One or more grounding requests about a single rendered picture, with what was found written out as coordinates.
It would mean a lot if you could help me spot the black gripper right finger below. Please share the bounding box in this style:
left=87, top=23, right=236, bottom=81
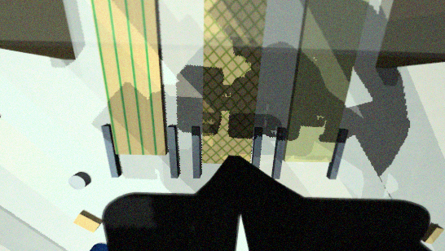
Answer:
left=235, top=156, right=430, bottom=251

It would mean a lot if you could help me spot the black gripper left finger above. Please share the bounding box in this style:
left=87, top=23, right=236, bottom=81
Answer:
left=102, top=156, right=242, bottom=251

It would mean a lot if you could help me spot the tan strip with green stripes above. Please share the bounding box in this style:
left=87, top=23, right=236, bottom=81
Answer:
left=98, top=47, right=167, bottom=156

